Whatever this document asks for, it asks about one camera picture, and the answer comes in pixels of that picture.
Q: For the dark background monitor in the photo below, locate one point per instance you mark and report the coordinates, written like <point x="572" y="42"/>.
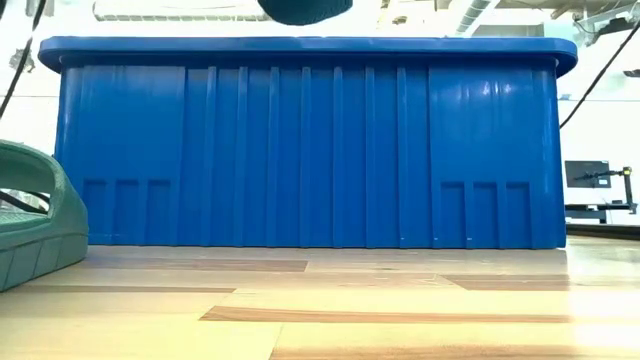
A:
<point x="587" y="174"/>

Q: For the black aluminium rail frame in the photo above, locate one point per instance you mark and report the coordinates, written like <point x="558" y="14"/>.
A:
<point x="605" y="231"/>

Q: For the white ceiling vent panel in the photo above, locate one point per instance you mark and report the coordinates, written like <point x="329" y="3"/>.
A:
<point x="180" y="12"/>

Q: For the dark background desk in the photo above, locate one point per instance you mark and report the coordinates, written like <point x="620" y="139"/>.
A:
<point x="595" y="209"/>

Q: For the grey ceiling duct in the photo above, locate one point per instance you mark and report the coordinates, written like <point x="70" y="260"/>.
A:
<point x="472" y="15"/>

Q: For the blue plastic bin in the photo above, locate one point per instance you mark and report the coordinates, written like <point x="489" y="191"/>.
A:
<point x="300" y="150"/>

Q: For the green rubber slide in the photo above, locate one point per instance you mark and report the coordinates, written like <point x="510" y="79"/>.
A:
<point x="305" y="12"/>
<point x="45" y="240"/>

